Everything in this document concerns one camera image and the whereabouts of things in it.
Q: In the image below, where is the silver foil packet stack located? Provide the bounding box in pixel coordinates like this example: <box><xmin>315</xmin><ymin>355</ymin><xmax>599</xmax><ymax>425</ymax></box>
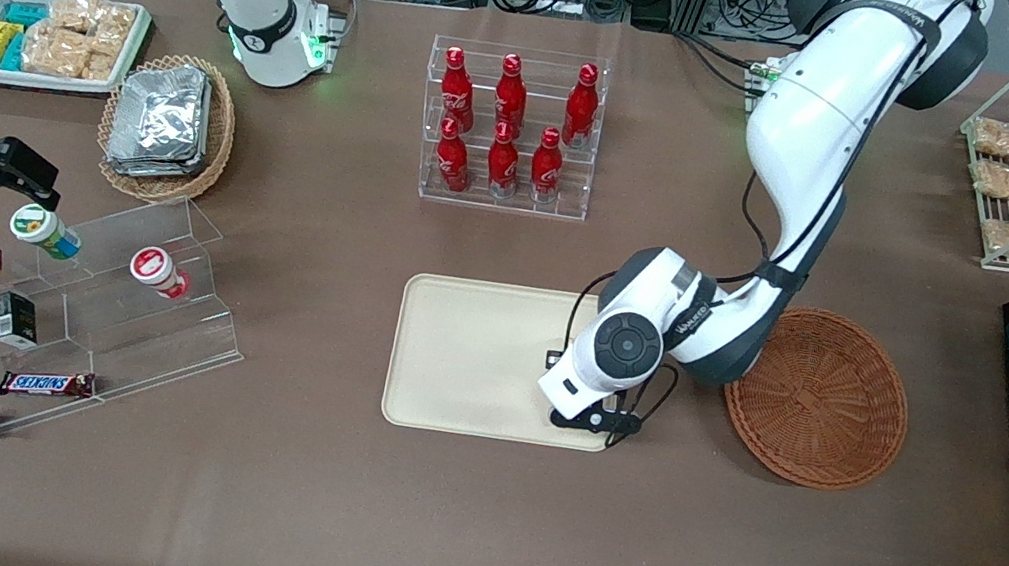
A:
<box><xmin>102</xmin><ymin>54</ymin><xmax>220</xmax><ymax>189</ymax></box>

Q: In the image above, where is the red cola bottle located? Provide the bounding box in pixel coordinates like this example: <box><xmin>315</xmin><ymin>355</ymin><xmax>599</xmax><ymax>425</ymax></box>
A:
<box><xmin>433</xmin><ymin>45</ymin><xmax>485</xmax><ymax>136</ymax></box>
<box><xmin>481</xmin><ymin>119</ymin><xmax>527</xmax><ymax>202</ymax></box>
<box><xmin>488</xmin><ymin>52</ymin><xmax>536</xmax><ymax>138</ymax></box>
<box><xmin>525</xmin><ymin>124</ymin><xmax>570</xmax><ymax>206</ymax></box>
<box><xmin>429</xmin><ymin>116</ymin><xmax>479</xmax><ymax>196</ymax></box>
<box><xmin>558</xmin><ymin>61</ymin><xmax>606</xmax><ymax>152</ymax></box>

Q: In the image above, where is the small black box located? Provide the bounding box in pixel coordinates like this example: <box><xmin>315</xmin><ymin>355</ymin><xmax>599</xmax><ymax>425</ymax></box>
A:
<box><xmin>0</xmin><ymin>289</ymin><xmax>47</xmax><ymax>353</ymax></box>

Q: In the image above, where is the green lid yogurt cup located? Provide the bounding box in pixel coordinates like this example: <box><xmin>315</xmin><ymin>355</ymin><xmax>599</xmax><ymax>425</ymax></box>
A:
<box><xmin>4</xmin><ymin>199</ymin><xmax>88</xmax><ymax>264</ymax></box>

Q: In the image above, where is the brown round wicker basket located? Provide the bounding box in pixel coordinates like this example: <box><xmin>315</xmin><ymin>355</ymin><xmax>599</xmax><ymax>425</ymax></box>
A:
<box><xmin>708</xmin><ymin>296</ymin><xmax>925</xmax><ymax>503</ymax></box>

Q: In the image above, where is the clear bagged rice cracker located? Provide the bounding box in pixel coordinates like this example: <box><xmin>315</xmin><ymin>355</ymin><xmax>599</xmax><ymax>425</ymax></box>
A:
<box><xmin>81</xmin><ymin>36</ymin><xmax>125</xmax><ymax>85</ymax></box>
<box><xmin>19</xmin><ymin>22</ymin><xmax>96</xmax><ymax>82</ymax></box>
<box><xmin>91</xmin><ymin>0</ymin><xmax>140</xmax><ymax>49</ymax></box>
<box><xmin>45</xmin><ymin>0</ymin><xmax>104</xmax><ymax>38</ymax></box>

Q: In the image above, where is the red lid yogurt cup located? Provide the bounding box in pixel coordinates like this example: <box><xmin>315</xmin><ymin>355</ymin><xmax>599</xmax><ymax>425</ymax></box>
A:
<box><xmin>124</xmin><ymin>241</ymin><xmax>198</xmax><ymax>304</ymax></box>

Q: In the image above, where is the clear acrylic bottle rack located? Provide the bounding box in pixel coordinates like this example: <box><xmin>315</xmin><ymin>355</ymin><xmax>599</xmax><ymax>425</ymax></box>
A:
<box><xmin>408</xmin><ymin>32</ymin><xmax>615</xmax><ymax>226</ymax></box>

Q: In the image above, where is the white rectangular snack tray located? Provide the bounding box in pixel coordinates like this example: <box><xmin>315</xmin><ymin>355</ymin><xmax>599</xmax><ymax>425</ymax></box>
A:
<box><xmin>0</xmin><ymin>0</ymin><xmax>155</xmax><ymax>110</ymax></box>

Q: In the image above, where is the beige rectangular serving tray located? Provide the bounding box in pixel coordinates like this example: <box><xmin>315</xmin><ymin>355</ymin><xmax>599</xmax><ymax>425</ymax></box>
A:
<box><xmin>378</xmin><ymin>265</ymin><xmax>637</xmax><ymax>461</ymax></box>

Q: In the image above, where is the teal snack pack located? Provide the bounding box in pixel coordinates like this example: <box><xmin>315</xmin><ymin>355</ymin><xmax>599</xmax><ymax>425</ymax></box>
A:
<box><xmin>2</xmin><ymin>0</ymin><xmax>53</xmax><ymax>33</ymax></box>
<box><xmin>0</xmin><ymin>30</ymin><xmax>30</xmax><ymax>75</ymax></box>

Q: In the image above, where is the tan oval wicker basket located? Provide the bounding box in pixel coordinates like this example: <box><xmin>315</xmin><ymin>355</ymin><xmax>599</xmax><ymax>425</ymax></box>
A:
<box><xmin>88</xmin><ymin>43</ymin><xmax>247</xmax><ymax>213</ymax></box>

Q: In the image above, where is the clear acrylic stepped stand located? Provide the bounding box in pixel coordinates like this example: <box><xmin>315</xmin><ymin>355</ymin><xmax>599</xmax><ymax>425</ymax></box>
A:
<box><xmin>0</xmin><ymin>168</ymin><xmax>268</xmax><ymax>510</ymax></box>

